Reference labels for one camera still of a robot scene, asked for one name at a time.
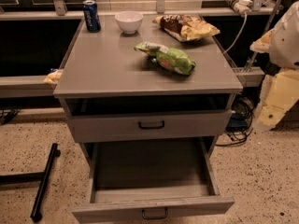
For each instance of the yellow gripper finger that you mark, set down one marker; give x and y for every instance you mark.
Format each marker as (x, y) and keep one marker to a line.
(279, 93)
(262, 45)

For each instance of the green rice chip bag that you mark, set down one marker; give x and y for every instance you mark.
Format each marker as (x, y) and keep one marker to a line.
(170, 59)

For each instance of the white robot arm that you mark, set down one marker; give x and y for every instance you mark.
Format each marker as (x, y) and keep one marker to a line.
(284, 47)

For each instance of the yellow brown chip bag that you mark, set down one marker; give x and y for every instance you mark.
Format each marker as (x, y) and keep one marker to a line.
(186, 28)

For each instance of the grey drawer cabinet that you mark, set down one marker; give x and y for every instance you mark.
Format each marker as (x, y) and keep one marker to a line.
(103, 75)

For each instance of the open lower drawer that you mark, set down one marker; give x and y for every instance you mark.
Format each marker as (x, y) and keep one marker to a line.
(150, 179)

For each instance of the white power strip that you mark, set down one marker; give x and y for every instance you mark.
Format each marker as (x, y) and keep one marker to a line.
(242, 7)

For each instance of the white bowl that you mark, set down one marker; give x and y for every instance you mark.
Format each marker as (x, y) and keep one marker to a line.
(129, 21)

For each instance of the blue pepsi can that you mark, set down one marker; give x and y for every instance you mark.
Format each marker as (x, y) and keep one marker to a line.
(91, 16)

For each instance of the metal rail frame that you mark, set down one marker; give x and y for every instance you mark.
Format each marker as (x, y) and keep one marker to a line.
(137, 6)

